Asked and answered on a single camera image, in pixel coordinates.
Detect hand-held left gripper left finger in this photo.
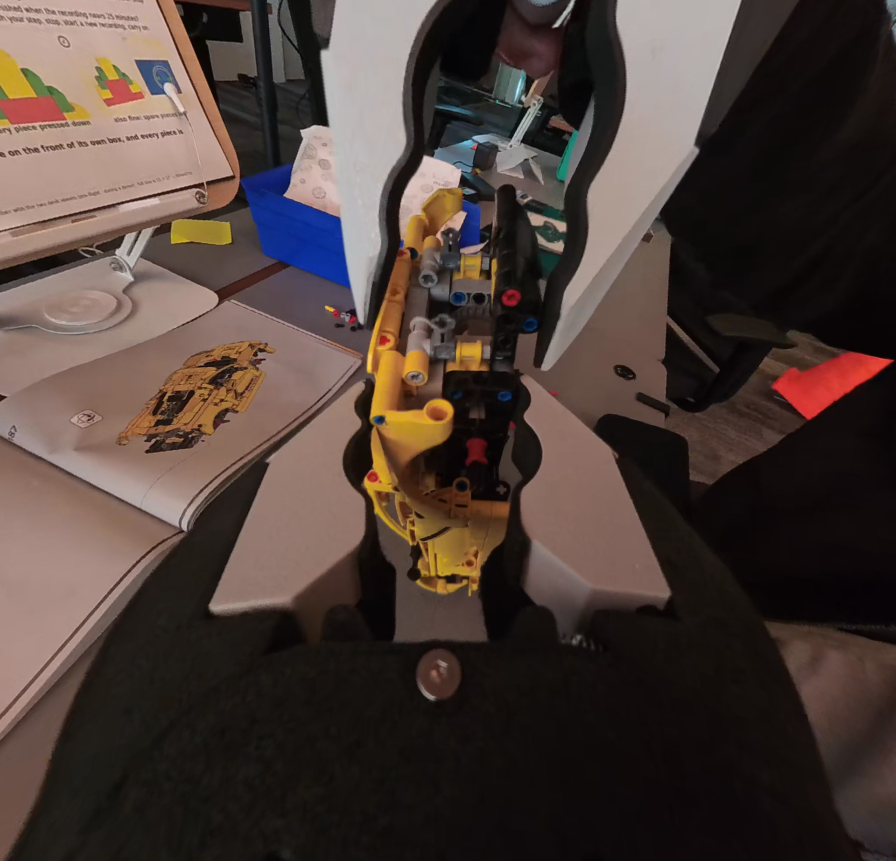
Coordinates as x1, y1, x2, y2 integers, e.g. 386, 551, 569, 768
209, 378, 396, 641

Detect black fleece-lined jacket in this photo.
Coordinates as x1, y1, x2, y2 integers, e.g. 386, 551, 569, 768
661, 0, 896, 627

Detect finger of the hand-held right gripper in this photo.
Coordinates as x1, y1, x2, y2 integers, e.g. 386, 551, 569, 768
535, 0, 753, 372
321, 0, 480, 337

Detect person's right hand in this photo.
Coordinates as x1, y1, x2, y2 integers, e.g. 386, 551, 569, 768
498, 0, 571, 78

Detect beige rounded board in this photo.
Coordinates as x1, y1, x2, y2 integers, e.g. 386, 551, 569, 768
0, 0, 241, 268

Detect grey desk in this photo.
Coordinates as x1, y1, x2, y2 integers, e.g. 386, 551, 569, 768
0, 203, 674, 848

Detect yellow brick car model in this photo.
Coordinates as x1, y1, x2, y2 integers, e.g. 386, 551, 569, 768
363, 185, 545, 597

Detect printed instruction sheet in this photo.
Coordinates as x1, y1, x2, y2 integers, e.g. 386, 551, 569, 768
0, 0, 235, 235

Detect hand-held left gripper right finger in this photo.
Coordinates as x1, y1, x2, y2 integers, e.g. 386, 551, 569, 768
486, 374, 672, 641

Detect black pipe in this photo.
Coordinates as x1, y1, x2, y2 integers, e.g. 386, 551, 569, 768
245, 0, 287, 170

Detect printed white paper bag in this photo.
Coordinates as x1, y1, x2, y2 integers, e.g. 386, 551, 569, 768
283, 124, 464, 226

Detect black office chair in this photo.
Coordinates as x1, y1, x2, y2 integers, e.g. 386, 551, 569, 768
664, 241, 800, 415

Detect open instruction booklet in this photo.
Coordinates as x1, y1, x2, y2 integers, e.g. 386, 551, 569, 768
0, 299, 366, 739

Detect blue plastic bin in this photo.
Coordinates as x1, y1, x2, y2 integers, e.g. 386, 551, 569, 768
240, 164, 484, 289

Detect light grey hoodie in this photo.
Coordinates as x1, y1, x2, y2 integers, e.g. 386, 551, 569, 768
766, 619, 896, 848

